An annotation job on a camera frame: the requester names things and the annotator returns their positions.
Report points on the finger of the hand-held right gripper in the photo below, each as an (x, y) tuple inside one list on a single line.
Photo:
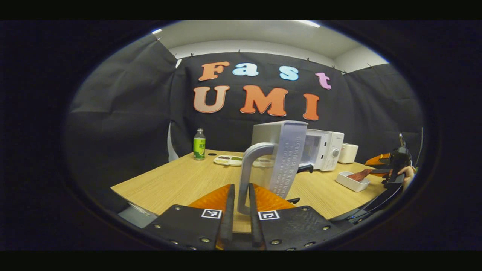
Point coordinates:
[(381, 160)]

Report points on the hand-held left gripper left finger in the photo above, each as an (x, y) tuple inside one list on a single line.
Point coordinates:
[(229, 226)]

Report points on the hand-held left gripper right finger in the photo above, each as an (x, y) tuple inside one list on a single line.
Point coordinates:
[(256, 229)]

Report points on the reddish meat slice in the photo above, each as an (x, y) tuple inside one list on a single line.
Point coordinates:
[(359, 175)]

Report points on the white microwave oven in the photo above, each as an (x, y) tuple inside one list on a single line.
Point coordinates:
[(325, 146)]

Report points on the white toaster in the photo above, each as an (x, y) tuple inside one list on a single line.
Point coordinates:
[(349, 153)]

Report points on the white rectangular dish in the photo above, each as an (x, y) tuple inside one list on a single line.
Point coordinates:
[(348, 182)]

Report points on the white divided grain tray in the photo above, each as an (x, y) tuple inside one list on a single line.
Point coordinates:
[(228, 161)]

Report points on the green label bottle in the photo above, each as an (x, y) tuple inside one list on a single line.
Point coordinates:
[(199, 146)]

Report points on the grey box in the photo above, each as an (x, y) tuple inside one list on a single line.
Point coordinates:
[(135, 218)]

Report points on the ceiling light strip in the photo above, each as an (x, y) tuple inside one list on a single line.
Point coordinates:
[(156, 31), (309, 23)]

